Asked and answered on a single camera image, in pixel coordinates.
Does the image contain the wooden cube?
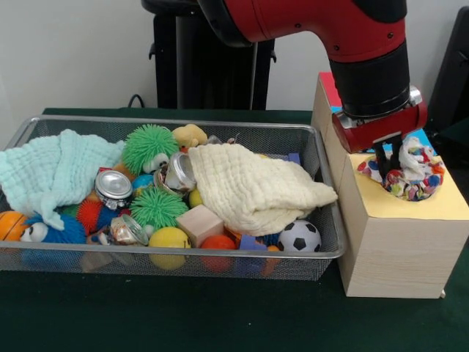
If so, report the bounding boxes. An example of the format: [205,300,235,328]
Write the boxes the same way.
[176,204,225,249]

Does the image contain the mint muslin cloth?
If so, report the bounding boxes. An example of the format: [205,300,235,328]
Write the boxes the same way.
[0,128,125,231]

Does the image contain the black stand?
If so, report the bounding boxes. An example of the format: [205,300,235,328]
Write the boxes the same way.
[424,5,469,129]

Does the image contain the green spiky rubber ball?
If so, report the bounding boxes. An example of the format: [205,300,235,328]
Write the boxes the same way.
[121,123,180,175]
[130,187,190,230]

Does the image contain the dark green table cloth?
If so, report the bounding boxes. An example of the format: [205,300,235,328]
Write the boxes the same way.
[435,117,469,147]
[0,106,469,352]

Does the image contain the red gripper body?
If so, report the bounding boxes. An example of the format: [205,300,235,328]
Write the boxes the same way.
[332,86,429,154]

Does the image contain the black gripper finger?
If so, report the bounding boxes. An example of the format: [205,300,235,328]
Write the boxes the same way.
[372,142,392,180]
[391,133,404,172]

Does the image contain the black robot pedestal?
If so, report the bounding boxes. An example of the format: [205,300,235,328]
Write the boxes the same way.
[141,0,278,111]

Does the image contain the red ball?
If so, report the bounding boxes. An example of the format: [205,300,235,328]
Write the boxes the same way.
[200,234,238,273]

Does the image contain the shallow mesh bin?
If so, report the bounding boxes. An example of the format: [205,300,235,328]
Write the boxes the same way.
[0,114,347,282]

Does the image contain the multicoloured patterned cloth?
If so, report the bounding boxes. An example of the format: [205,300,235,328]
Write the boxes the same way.
[357,136,447,202]

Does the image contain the black and white soccer ball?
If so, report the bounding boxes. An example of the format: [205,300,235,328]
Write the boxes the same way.
[276,219,322,253]

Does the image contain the wooden box with three holes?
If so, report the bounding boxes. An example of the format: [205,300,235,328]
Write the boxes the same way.
[310,71,469,298]

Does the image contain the cream muslin cloth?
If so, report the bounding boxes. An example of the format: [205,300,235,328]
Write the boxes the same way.
[187,143,339,236]

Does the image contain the orange basketball toy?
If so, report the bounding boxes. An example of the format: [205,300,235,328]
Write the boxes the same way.
[0,210,30,242]

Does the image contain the yellow ball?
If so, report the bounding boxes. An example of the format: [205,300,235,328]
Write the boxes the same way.
[148,226,192,271]

